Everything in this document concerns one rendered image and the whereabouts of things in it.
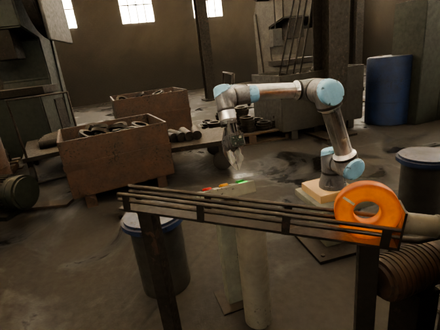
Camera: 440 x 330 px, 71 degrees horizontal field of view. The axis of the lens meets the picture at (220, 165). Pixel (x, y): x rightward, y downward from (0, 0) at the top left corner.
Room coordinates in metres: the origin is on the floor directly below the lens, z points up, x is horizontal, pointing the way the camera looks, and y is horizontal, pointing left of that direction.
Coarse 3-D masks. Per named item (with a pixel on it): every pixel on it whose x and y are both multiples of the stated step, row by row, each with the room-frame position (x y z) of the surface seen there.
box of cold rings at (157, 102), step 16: (112, 96) 4.89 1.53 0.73; (128, 96) 4.97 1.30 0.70; (144, 96) 4.26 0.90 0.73; (160, 96) 4.33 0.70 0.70; (176, 96) 4.41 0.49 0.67; (128, 112) 4.18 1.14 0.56; (144, 112) 4.25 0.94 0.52; (160, 112) 4.32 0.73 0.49; (176, 112) 4.39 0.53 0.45; (176, 128) 4.38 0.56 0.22
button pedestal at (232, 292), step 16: (208, 192) 1.13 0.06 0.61; (224, 192) 1.15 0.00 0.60; (240, 192) 1.16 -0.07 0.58; (224, 240) 1.16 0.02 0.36; (224, 256) 1.16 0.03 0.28; (224, 272) 1.19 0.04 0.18; (224, 288) 1.22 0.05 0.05; (240, 288) 1.18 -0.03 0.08; (224, 304) 1.17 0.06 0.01; (240, 304) 1.15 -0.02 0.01
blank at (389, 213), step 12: (348, 192) 0.70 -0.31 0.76; (360, 192) 0.69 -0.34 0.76; (372, 192) 0.68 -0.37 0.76; (384, 192) 0.67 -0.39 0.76; (336, 204) 0.71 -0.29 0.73; (348, 204) 0.70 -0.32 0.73; (384, 204) 0.67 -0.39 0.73; (396, 204) 0.66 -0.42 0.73; (336, 216) 0.71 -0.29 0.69; (348, 216) 0.70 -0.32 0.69; (384, 216) 0.67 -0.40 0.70; (396, 216) 0.66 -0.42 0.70; (360, 228) 0.69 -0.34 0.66
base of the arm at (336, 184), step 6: (324, 174) 1.59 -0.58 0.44; (330, 174) 1.56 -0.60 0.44; (336, 174) 1.55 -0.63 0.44; (324, 180) 1.58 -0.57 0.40; (330, 180) 1.56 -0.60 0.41; (336, 180) 1.55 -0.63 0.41; (342, 180) 1.56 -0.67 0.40; (324, 186) 1.57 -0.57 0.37; (330, 186) 1.56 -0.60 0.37; (336, 186) 1.54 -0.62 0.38; (342, 186) 1.54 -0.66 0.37
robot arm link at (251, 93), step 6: (240, 90) 1.32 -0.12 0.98; (246, 90) 1.32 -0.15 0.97; (252, 90) 1.33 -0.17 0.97; (258, 90) 1.33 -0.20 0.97; (240, 96) 1.31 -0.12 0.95; (246, 96) 1.32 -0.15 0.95; (252, 96) 1.32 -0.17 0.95; (258, 96) 1.33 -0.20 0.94; (240, 102) 1.32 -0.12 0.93; (246, 102) 1.33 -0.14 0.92; (252, 102) 1.34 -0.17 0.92
